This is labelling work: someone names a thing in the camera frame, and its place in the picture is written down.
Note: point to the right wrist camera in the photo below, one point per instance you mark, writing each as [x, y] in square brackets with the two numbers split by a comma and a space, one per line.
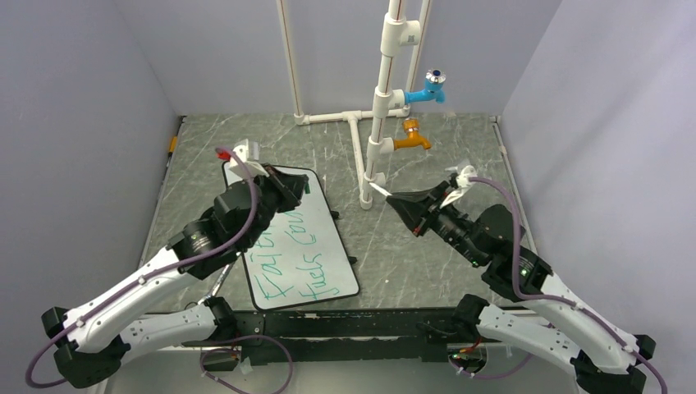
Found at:
[462, 173]

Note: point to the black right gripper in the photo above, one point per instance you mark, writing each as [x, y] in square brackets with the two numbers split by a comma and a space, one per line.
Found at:
[416, 208]

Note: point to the orange yellow pen by wall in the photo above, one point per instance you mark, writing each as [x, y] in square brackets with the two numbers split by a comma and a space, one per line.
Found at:
[172, 146]

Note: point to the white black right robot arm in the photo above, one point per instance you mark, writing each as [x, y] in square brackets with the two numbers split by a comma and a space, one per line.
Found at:
[600, 356]

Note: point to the white green whiteboard marker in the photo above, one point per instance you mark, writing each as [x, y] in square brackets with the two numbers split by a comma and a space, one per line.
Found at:
[380, 189]

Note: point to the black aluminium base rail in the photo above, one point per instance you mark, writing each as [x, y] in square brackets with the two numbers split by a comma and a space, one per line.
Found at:
[426, 334]

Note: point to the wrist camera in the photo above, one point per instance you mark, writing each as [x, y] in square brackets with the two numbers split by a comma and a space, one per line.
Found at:
[242, 160]
[462, 173]

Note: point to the orange plastic faucet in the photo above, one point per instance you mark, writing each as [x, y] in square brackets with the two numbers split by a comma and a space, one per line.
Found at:
[413, 138]

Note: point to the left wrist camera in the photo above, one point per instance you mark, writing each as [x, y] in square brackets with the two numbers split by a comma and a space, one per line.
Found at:
[242, 160]

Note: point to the blue plastic faucet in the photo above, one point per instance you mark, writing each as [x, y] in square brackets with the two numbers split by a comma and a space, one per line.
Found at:
[432, 91]

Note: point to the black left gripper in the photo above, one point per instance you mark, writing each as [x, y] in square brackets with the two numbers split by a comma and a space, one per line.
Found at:
[290, 187]

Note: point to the black framed whiteboard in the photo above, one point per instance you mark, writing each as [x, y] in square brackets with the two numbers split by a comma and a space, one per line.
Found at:
[299, 260]

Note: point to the silver open end wrench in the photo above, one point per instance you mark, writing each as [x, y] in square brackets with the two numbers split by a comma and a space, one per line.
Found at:
[219, 281]

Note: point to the white pvc pipe frame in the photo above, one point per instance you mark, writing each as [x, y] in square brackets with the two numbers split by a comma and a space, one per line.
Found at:
[355, 74]

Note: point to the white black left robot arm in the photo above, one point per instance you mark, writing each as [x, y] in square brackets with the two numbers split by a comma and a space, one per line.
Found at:
[94, 340]

